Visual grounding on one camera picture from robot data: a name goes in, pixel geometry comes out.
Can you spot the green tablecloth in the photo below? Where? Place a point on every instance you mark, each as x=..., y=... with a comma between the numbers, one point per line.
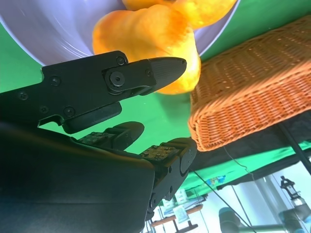
x=158, y=116

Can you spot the lavender round plate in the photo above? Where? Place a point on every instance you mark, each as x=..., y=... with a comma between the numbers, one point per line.
x=48, y=24

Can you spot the orange donut bread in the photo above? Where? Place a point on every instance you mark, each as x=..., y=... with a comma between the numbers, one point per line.
x=206, y=12

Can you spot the orange wicker basket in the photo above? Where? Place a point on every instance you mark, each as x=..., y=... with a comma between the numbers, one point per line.
x=243, y=97

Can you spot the black stand pole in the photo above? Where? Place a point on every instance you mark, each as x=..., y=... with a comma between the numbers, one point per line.
x=295, y=145

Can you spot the green cloth with print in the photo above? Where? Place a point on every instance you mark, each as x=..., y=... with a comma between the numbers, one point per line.
x=218, y=172

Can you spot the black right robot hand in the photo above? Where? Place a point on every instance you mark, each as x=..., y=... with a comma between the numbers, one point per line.
x=73, y=182

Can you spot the plump orange croissant bread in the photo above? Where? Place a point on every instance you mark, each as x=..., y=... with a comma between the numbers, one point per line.
x=145, y=34

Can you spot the grey background robot arm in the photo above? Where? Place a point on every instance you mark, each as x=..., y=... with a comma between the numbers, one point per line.
x=228, y=218

